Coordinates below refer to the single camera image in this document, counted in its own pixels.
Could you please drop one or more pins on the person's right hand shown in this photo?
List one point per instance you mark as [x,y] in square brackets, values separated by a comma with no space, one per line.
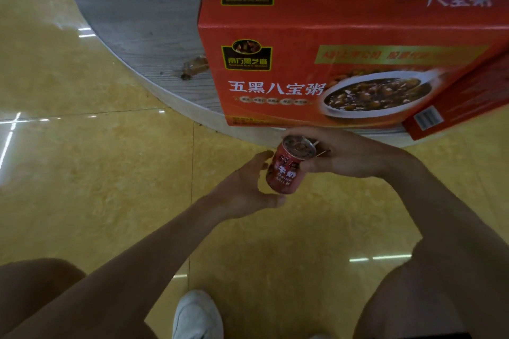
[354,152]

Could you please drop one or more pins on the person's left hand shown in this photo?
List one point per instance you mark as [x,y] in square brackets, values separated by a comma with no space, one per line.
[238,191]

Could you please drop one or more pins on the person's right thumb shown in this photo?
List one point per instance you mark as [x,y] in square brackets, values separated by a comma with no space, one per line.
[316,165]

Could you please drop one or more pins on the person's left thumb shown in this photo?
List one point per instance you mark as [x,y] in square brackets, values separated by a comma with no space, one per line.
[272,201]

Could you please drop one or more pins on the red drink can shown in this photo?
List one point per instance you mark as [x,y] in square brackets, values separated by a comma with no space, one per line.
[284,174]

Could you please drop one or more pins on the person's right forearm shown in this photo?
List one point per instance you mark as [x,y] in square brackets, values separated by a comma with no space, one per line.
[445,211]

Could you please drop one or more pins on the person's left forearm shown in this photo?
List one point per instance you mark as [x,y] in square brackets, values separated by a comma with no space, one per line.
[131,263]

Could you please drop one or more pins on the large red cardboard gift box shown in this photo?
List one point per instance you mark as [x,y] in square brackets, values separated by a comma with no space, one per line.
[294,33]

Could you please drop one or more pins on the white shoe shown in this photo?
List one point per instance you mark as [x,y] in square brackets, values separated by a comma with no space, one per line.
[197,317]

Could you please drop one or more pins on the crumpled brown tape piece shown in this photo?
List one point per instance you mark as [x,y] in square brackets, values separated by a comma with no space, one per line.
[195,66]

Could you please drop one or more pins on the small red cardboard box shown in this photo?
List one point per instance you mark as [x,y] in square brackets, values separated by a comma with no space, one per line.
[465,100]

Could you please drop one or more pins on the person's right leg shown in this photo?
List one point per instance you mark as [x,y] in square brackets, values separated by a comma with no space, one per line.
[417,303]

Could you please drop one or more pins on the person's leg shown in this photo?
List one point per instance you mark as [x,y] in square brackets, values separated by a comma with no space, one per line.
[35,287]
[417,303]

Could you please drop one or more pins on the person's left leg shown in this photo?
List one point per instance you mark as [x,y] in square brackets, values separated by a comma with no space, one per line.
[35,287]

